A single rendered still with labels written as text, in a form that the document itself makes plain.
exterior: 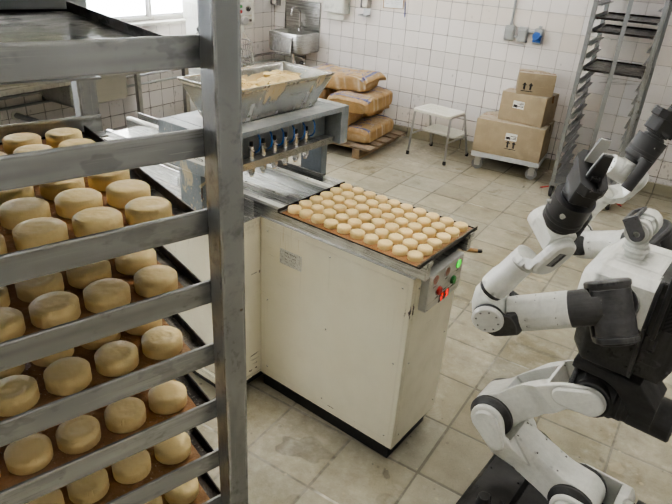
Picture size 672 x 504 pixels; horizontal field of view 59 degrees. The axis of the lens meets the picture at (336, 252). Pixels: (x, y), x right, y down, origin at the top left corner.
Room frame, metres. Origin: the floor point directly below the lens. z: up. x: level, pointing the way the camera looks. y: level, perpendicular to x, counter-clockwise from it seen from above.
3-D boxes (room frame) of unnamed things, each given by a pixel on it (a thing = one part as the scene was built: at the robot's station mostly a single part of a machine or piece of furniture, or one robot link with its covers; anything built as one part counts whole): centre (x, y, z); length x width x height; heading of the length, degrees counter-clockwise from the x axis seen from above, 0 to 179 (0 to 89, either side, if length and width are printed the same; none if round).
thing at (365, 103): (5.71, -0.15, 0.47); 0.72 x 0.42 x 0.17; 154
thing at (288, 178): (2.47, 0.33, 0.87); 2.01 x 0.03 x 0.07; 54
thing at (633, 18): (4.74, -2.07, 1.41); 0.60 x 0.40 x 0.01; 151
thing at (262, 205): (2.23, 0.51, 0.87); 2.01 x 0.03 x 0.07; 54
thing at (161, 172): (2.40, 0.84, 0.88); 1.28 x 0.01 x 0.07; 54
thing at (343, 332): (1.98, -0.08, 0.45); 0.70 x 0.34 x 0.90; 54
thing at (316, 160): (2.28, 0.33, 1.01); 0.72 x 0.33 x 0.34; 144
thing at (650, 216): (1.36, -0.77, 1.18); 0.10 x 0.07 x 0.09; 143
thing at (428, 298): (1.77, -0.37, 0.77); 0.24 x 0.04 x 0.14; 144
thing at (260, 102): (2.28, 0.33, 1.25); 0.56 x 0.29 x 0.14; 144
